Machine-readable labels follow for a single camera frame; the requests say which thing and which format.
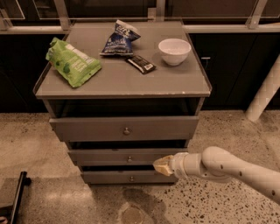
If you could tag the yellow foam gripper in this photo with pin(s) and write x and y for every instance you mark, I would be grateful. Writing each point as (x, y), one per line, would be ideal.
(178, 165)

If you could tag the grey drawer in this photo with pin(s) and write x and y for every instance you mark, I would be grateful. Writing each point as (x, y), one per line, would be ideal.
(107, 157)
(143, 128)
(126, 177)

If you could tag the grey bottom drawer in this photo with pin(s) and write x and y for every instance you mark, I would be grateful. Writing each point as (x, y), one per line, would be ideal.
(126, 177)

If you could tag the grey top drawer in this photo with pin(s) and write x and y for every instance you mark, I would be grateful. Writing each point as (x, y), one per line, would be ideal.
(143, 128)

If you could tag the grey drawer cabinet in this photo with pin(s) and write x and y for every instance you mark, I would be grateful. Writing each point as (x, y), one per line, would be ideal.
(120, 90)

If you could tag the round floor drain cover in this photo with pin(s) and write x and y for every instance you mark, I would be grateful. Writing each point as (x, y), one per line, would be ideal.
(132, 215)

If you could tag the black snack bar wrapper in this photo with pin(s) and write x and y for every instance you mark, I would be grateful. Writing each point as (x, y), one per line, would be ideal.
(143, 65)

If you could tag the white bowl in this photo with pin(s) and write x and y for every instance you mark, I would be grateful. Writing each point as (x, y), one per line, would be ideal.
(174, 51)

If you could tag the blue chip bag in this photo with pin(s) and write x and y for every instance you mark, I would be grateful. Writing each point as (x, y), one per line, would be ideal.
(119, 42)

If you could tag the green chip bag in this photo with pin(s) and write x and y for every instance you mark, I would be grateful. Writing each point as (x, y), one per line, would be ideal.
(73, 65)

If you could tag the metal window railing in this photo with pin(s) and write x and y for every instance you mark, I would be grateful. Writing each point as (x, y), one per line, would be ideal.
(196, 16)

